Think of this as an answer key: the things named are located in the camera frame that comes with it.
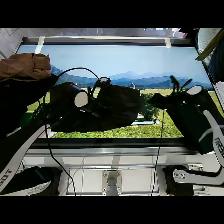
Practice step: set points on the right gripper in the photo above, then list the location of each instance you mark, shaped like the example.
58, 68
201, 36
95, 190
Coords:
160, 101

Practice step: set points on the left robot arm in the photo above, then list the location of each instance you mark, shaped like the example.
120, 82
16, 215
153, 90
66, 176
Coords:
63, 96

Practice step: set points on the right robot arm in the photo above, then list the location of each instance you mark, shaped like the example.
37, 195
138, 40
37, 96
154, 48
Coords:
191, 116

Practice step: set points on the brown clothes hanger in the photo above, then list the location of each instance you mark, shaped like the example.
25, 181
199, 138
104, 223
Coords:
210, 46

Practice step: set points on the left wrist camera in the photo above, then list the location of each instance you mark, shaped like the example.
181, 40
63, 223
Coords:
104, 81

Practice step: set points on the silver frame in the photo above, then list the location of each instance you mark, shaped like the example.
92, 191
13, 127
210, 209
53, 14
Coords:
133, 156

